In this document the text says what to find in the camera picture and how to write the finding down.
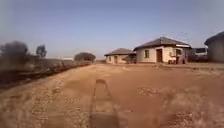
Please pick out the grey building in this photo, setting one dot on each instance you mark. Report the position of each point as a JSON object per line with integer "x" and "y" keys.
{"x": 216, "y": 48}

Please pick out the small dark tree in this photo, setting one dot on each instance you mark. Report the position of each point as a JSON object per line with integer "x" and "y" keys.
{"x": 41, "y": 50}

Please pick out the small house with brown roof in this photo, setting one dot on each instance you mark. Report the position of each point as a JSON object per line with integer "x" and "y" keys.
{"x": 116, "y": 57}

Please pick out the low wide tree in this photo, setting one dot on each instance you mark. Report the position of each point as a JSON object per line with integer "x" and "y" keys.
{"x": 85, "y": 56}

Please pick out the pale house with brown roof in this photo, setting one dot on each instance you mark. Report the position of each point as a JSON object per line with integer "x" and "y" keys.
{"x": 162, "y": 53}

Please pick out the large dark tree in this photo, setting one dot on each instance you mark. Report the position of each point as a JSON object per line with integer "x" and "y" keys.
{"x": 14, "y": 50}

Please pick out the white vehicle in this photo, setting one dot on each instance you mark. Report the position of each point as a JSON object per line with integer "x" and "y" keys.
{"x": 200, "y": 52}

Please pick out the red dirt road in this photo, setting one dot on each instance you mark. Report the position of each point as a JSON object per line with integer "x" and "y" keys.
{"x": 133, "y": 86}

